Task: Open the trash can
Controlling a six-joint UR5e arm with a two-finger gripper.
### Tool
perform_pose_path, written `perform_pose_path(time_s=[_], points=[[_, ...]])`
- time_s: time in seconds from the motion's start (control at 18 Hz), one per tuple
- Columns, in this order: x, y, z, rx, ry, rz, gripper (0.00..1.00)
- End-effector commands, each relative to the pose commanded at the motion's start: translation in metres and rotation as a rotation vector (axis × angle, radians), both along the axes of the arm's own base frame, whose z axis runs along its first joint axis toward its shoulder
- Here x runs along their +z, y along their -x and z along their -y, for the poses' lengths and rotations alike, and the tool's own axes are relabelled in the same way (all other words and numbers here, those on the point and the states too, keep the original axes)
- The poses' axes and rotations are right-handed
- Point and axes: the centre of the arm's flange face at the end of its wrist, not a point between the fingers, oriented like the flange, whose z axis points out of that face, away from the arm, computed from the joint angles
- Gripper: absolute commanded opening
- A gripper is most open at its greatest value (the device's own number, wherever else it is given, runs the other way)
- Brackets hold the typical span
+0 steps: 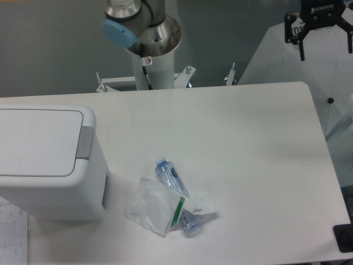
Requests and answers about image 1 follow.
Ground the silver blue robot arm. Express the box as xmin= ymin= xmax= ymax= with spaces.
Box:
xmin=101 ymin=1 xmax=352 ymax=61

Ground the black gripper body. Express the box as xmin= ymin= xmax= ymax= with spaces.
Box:
xmin=299 ymin=0 xmax=345 ymax=30

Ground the clear plastic water bottle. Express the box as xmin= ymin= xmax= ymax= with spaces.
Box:
xmin=154 ymin=157 xmax=190 ymax=198

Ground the crumpled clear plastic wrapper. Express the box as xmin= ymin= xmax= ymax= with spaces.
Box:
xmin=183 ymin=192 xmax=219 ymax=215

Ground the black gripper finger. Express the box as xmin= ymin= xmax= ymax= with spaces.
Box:
xmin=334 ymin=12 xmax=352 ymax=54
xmin=284 ymin=11 xmax=313 ymax=62

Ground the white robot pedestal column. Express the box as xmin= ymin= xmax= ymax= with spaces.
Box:
xmin=129 ymin=51 xmax=174 ymax=91

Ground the black cable on pedestal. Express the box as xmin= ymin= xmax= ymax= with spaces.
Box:
xmin=140 ymin=44 xmax=153 ymax=91

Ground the clear bag green strip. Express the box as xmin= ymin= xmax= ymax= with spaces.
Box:
xmin=126 ymin=177 xmax=186 ymax=237

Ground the white trash can body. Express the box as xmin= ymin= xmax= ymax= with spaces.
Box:
xmin=1 ymin=103 xmax=109 ymax=221

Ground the white umbrella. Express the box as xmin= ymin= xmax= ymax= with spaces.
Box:
xmin=239 ymin=23 xmax=352 ymax=134

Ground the black device at edge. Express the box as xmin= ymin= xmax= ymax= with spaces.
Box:
xmin=333 ymin=224 xmax=352 ymax=253

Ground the printed paper sheet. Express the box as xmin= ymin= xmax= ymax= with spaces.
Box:
xmin=1 ymin=198 xmax=29 ymax=264

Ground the crushed blue plastic bottle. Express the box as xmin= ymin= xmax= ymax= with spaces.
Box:
xmin=179 ymin=210 xmax=204 ymax=237

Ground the white metal base frame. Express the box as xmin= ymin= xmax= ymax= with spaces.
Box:
xmin=95 ymin=63 xmax=238 ymax=93

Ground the white trash can lid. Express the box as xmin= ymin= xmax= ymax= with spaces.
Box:
xmin=1 ymin=109 xmax=83 ymax=177

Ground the grey lid push button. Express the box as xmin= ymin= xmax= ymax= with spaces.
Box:
xmin=76 ymin=126 xmax=94 ymax=160

